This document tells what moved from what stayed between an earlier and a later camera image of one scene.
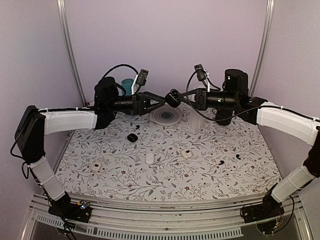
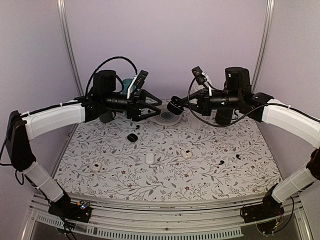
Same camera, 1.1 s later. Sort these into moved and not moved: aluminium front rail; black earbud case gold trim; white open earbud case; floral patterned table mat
Moved: black earbud case gold trim
Not moved: aluminium front rail; white open earbud case; floral patterned table mat
